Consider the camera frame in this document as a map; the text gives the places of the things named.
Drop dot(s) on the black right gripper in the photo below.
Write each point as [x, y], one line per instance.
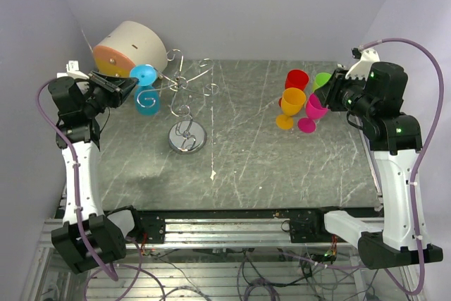
[329, 93]

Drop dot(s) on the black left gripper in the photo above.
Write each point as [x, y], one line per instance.
[118, 88]

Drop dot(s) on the green plastic wine glass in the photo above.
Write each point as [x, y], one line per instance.
[320, 80]

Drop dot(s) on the pink plastic wine glass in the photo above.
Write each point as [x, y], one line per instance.
[314, 111]

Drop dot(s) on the blue plastic wine glass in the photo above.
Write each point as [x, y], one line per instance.
[146, 97]

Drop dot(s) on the red plastic wine glass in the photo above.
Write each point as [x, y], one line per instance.
[297, 78]

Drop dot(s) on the orange plastic wine glass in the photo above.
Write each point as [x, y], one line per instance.
[291, 103]

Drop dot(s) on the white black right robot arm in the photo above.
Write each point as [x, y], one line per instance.
[395, 140]

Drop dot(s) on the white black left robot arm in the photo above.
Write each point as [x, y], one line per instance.
[81, 174]

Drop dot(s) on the beige round box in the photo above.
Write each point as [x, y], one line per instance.
[130, 44]

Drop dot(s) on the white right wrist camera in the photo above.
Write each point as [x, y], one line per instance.
[365, 59]

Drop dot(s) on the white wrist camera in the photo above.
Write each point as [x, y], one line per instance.
[365, 59]
[73, 71]

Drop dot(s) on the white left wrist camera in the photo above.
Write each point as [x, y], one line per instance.
[73, 71]

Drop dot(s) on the chrome wire glass rack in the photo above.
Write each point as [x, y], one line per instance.
[186, 136]

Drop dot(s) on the aluminium mounting rail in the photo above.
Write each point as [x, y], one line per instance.
[228, 228]

